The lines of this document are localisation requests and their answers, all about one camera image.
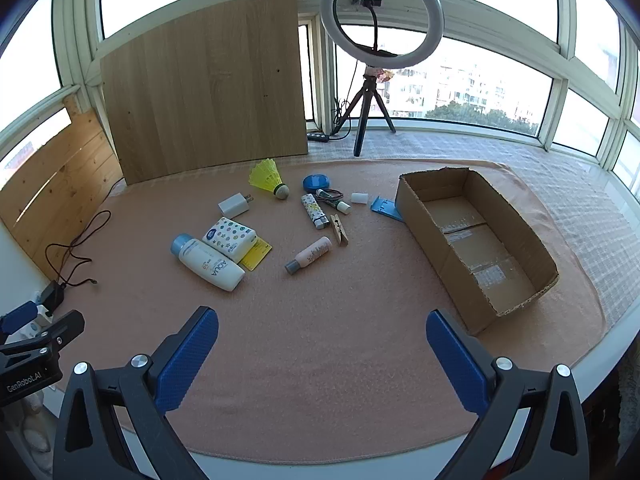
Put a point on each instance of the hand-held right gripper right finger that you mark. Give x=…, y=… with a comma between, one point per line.
x=457, y=365

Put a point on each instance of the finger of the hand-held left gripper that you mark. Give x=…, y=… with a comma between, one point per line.
x=62, y=329
x=17, y=316

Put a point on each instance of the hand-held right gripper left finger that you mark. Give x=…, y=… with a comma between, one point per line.
x=185, y=360

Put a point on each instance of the cardboard box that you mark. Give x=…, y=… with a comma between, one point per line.
x=435, y=250

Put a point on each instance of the white cosmetic tube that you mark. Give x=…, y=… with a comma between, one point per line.
x=311, y=254

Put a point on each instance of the blue plastic tag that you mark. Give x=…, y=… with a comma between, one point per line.
x=384, y=207

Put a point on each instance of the white plastic cap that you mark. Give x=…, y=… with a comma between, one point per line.
x=359, y=198

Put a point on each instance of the patterned white lighter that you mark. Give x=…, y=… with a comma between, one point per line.
x=313, y=211

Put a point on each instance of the person's left hand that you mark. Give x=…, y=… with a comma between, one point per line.
x=35, y=430

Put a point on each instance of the black power adapter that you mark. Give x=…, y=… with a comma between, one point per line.
x=52, y=296

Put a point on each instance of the white bottle with blue cap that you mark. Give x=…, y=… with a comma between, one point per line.
x=210, y=265

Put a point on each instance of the yellow ruler card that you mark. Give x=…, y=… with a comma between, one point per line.
x=257, y=255

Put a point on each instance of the patterned tissue pack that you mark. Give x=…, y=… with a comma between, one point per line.
x=230, y=237

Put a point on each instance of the pine plank panel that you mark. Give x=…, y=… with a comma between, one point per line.
x=60, y=185

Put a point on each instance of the wooden clothespin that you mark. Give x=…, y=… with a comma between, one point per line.
x=340, y=231

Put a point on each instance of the green and white lip balm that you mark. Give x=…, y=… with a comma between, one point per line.
x=342, y=205

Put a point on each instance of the yellow shuttlecock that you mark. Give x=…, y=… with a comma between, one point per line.
x=265, y=177

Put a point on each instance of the blue round lid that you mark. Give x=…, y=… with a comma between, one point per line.
x=316, y=182

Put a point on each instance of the black power strip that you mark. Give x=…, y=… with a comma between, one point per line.
x=317, y=137

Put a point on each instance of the black tripod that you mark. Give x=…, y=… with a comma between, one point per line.
x=367, y=110

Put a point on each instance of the large wooden board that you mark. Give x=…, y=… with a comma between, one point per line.
x=205, y=85

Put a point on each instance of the white wall charger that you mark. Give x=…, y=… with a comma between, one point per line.
x=232, y=206

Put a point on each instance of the white window frame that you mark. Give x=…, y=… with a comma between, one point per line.
x=562, y=50

